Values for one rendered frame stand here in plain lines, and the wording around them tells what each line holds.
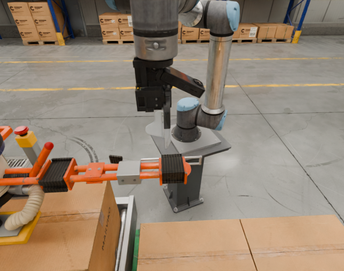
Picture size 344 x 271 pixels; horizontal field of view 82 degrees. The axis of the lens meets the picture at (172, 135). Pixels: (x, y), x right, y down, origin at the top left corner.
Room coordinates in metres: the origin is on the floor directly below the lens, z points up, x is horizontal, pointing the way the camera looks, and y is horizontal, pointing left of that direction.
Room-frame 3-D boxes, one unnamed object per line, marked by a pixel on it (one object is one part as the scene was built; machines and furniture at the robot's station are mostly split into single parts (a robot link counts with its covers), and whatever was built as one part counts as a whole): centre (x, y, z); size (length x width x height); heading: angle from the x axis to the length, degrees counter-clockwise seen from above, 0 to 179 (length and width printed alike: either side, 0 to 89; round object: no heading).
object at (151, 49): (0.44, 0.03, 1.57); 0.10 x 0.09 x 0.05; 3
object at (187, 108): (1.22, -0.12, 0.96); 0.17 x 0.15 x 0.18; 67
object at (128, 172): (0.43, 0.13, 1.20); 0.07 x 0.07 x 0.04; 4
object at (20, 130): (0.90, 0.84, 1.02); 0.07 x 0.07 x 0.04
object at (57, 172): (0.42, 0.35, 1.21); 0.10 x 0.08 x 0.06; 4
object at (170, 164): (0.43, 0.00, 1.21); 0.08 x 0.07 x 0.05; 94
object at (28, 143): (0.90, 0.84, 0.50); 0.07 x 0.07 x 1.00; 3
